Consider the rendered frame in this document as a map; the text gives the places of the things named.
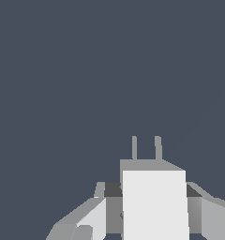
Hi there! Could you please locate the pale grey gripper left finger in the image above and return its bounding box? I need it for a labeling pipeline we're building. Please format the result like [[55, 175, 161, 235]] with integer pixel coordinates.
[[45, 181, 124, 240]]

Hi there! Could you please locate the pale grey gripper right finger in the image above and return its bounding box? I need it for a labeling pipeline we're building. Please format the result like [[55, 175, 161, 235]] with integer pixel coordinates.
[[185, 181, 225, 240]]

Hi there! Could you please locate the white charger with two prongs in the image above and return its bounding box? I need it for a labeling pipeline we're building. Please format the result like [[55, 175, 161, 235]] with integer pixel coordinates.
[[119, 135, 191, 240]]

